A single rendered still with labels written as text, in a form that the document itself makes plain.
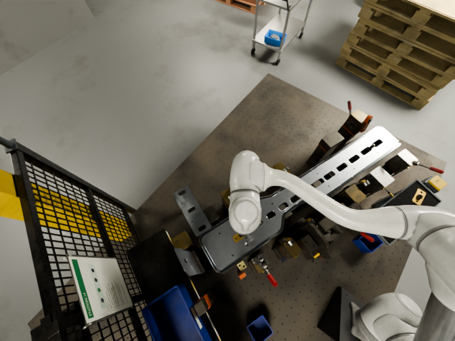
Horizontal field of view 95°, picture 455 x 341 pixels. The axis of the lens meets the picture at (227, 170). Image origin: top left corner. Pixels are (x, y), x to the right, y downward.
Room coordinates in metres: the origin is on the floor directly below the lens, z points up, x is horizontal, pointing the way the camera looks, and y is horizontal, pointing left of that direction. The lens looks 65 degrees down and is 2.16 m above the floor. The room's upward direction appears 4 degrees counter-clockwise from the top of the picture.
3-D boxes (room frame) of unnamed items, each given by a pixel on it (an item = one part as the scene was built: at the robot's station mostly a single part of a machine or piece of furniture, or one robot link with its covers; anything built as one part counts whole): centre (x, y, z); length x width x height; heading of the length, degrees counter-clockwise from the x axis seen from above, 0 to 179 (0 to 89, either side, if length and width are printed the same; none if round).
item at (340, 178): (0.38, -0.47, 1.00); 1.38 x 0.22 x 0.02; 119
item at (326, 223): (0.14, -0.46, 0.95); 0.18 x 0.13 x 0.49; 119
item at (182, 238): (0.13, 0.26, 0.88); 0.08 x 0.08 x 0.36; 29
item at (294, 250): (0.05, -0.30, 0.88); 0.11 x 0.07 x 0.37; 29
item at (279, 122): (0.19, -0.21, 0.68); 2.56 x 1.61 x 0.04; 138
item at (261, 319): (-0.32, -0.11, 0.75); 0.11 x 0.10 x 0.09; 119
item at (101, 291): (-0.04, 0.49, 1.30); 0.23 x 0.02 x 0.31; 29
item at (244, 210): (0.16, -0.05, 1.48); 0.13 x 0.11 x 0.16; 174
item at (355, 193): (0.29, -0.68, 0.89); 0.12 x 0.08 x 0.38; 29
